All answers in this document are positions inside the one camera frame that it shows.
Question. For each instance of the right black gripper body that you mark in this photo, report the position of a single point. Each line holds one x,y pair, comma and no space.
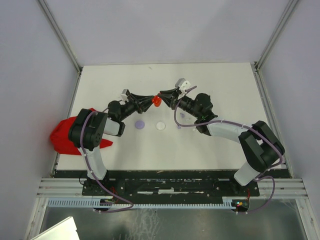
175,98

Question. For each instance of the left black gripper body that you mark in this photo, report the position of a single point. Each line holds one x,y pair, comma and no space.
133,105

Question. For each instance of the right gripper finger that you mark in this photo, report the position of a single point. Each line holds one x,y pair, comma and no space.
168,92
169,101

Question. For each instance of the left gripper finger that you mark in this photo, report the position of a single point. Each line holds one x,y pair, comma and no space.
145,105
141,97

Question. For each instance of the orange earbud charging case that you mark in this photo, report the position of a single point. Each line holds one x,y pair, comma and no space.
156,100

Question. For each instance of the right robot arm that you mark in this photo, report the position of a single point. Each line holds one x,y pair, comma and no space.
261,148

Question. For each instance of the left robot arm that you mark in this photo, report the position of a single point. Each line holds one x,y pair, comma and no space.
116,111

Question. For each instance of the purple earbud charging case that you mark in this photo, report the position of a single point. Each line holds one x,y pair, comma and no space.
139,124

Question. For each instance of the white earbud charging case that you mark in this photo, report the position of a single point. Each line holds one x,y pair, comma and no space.
160,126

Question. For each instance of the red cloth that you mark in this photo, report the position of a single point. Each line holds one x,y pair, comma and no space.
60,137

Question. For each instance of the circuit board with leds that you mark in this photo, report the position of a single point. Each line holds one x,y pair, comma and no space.
241,206

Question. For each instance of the white box corner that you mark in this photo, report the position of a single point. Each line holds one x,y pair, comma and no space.
64,230

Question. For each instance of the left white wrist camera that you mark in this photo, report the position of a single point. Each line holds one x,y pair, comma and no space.
124,95

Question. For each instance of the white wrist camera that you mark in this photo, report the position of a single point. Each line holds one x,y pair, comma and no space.
124,95
183,85

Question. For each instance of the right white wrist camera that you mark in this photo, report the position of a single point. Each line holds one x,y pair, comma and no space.
183,85

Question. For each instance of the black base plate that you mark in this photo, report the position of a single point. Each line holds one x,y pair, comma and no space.
171,186

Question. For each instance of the white slotted cable duct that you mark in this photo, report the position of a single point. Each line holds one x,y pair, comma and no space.
97,203

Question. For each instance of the aluminium frame rail front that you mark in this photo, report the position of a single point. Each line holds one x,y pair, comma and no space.
293,188

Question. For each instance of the left aluminium corner post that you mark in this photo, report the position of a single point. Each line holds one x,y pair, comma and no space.
44,6

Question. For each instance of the aluminium corner post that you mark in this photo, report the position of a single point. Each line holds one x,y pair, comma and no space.
44,6
279,28

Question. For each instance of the right aluminium corner post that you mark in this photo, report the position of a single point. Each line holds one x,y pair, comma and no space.
279,28

